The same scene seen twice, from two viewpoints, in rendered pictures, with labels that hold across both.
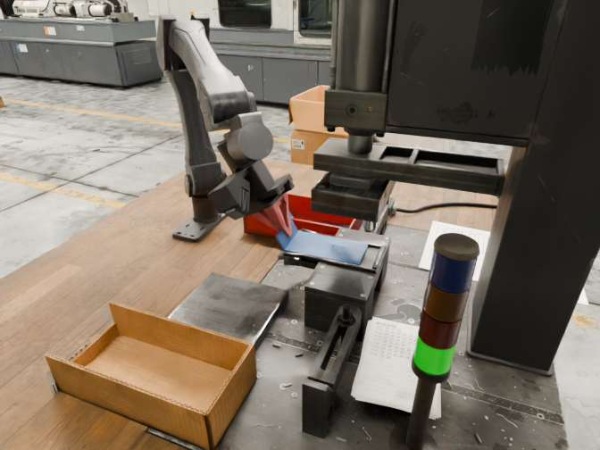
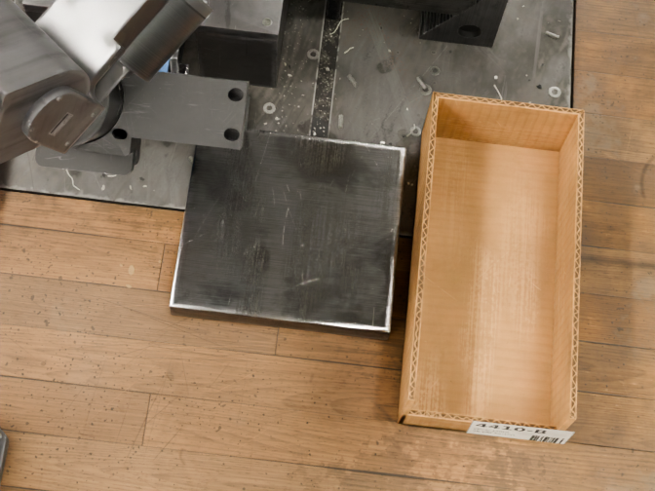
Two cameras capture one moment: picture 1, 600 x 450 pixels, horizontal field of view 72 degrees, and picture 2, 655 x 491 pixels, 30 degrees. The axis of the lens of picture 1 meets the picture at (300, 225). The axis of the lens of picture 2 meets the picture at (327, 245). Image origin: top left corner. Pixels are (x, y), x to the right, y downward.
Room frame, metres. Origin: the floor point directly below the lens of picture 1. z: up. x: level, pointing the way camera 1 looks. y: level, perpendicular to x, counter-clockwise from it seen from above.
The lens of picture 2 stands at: (0.67, 0.49, 1.80)
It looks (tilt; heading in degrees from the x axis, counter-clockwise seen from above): 68 degrees down; 247
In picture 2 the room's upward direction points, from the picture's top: 8 degrees clockwise
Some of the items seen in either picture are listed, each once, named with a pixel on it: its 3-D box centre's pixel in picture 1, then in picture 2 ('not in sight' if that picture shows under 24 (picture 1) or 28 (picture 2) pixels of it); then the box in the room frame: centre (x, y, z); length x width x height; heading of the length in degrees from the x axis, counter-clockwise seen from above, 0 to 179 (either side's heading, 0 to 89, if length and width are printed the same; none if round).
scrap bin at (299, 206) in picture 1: (303, 219); not in sight; (0.85, -0.01, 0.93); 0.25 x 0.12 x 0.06; 69
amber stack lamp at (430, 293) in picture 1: (445, 295); not in sight; (0.31, -0.14, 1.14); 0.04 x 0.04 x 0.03
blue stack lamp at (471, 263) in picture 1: (453, 264); not in sight; (0.31, -0.14, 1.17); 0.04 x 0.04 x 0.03
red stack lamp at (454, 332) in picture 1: (439, 322); not in sight; (0.31, -0.14, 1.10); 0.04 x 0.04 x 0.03
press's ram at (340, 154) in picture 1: (412, 123); not in sight; (0.59, -0.16, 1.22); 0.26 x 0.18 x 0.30; 69
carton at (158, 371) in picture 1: (154, 371); (496, 267); (0.40, 0.20, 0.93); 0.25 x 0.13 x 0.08; 69
